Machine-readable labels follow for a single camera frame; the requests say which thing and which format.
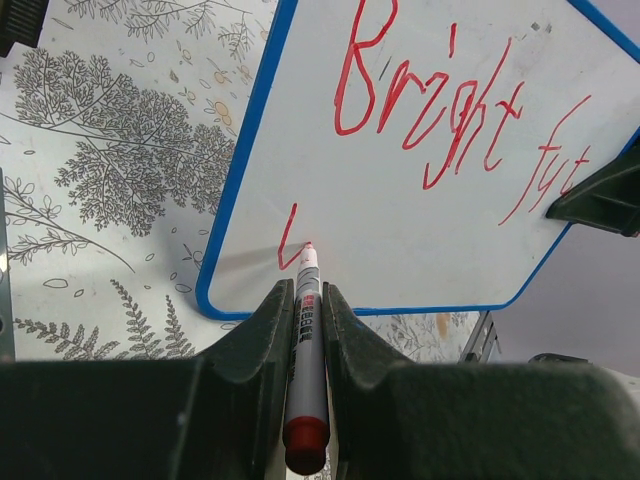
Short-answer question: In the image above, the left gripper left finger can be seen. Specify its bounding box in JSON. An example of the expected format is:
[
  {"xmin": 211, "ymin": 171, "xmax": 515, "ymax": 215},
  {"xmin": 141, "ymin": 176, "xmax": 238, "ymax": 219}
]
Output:
[{"xmin": 1, "ymin": 280, "xmax": 294, "ymax": 479}]

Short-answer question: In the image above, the red capped whiteboard marker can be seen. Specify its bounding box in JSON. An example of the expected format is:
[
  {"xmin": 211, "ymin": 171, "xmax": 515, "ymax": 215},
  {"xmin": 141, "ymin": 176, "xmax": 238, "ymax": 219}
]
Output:
[{"xmin": 282, "ymin": 244, "xmax": 330, "ymax": 476}]

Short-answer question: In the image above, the floral tablecloth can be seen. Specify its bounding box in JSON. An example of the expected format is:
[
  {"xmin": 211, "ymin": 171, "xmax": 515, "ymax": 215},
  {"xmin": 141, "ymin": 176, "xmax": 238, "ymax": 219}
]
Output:
[{"xmin": 0, "ymin": 0, "xmax": 486, "ymax": 364}]

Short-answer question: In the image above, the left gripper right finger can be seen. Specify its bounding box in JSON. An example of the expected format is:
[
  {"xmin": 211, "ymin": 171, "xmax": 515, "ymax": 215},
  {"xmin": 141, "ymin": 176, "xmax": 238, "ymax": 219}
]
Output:
[{"xmin": 322, "ymin": 283, "xmax": 639, "ymax": 479}]

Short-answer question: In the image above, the grey studded baseplate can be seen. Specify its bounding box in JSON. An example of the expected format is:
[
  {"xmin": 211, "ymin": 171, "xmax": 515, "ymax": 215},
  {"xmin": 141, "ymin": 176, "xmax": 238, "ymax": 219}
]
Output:
[{"xmin": 0, "ymin": 191, "xmax": 15, "ymax": 363}]

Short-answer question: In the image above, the blue framed whiteboard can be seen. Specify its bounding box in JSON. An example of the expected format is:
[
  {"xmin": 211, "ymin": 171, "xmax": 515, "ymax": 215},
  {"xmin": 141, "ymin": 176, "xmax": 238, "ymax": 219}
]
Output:
[{"xmin": 195, "ymin": 1, "xmax": 639, "ymax": 320}]

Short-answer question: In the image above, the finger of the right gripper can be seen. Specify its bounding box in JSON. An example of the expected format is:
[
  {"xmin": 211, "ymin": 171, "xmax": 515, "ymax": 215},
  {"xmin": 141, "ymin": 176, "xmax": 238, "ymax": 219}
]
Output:
[{"xmin": 545, "ymin": 142, "xmax": 640, "ymax": 237}]

